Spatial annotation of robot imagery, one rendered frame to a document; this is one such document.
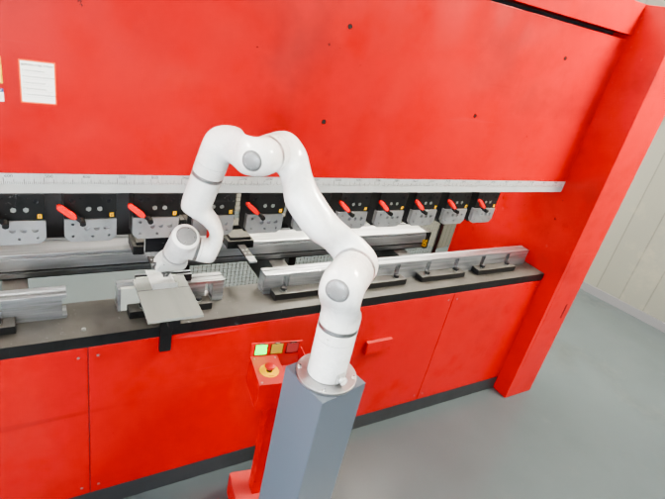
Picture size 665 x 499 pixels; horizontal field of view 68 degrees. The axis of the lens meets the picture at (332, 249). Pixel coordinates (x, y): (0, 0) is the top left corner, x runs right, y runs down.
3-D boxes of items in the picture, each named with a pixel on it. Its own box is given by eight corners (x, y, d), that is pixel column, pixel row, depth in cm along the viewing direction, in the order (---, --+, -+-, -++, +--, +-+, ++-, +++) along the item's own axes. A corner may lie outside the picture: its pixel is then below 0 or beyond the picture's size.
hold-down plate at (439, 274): (421, 282, 248) (423, 277, 247) (414, 276, 252) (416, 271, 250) (463, 276, 263) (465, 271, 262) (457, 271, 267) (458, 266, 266)
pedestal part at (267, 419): (251, 494, 210) (270, 398, 186) (248, 482, 215) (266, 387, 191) (265, 491, 212) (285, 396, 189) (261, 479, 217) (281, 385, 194)
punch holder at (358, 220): (334, 229, 209) (342, 193, 202) (325, 221, 215) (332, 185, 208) (363, 228, 217) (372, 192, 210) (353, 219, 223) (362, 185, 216)
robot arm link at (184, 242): (195, 244, 163) (166, 237, 160) (205, 228, 153) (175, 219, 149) (190, 267, 160) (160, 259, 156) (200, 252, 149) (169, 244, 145)
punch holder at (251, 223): (244, 234, 188) (249, 193, 181) (237, 224, 194) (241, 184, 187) (280, 232, 196) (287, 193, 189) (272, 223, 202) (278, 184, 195)
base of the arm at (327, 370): (368, 382, 154) (383, 335, 146) (322, 405, 141) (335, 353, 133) (329, 348, 165) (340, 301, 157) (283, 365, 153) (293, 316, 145)
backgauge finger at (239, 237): (238, 266, 204) (240, 255, 201) (219, 238, 223) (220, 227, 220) (265, 264, 210) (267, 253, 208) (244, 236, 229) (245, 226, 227)
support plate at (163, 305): (147, 324, 159) (147, 322, 158) (132, 281, 178) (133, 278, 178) (203, 317, 168) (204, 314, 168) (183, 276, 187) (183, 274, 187)
